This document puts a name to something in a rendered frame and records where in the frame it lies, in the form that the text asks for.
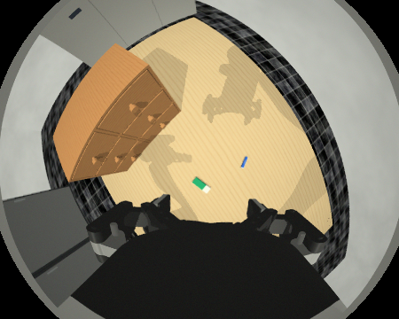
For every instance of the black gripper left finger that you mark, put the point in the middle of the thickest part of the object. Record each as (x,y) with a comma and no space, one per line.
(107,233)

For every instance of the green and white eraser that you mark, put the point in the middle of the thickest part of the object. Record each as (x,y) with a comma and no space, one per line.
(201,185)

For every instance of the orange-brown wooden chest of drawers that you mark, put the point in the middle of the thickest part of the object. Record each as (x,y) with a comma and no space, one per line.
(92,99)

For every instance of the brown wooden drawer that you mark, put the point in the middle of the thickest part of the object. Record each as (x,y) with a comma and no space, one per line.
(148,115)
(94,153)
(130,102)
(116,154)
(160,123)
(132,155)

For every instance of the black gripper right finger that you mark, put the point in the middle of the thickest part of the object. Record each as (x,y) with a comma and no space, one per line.
(309,240)

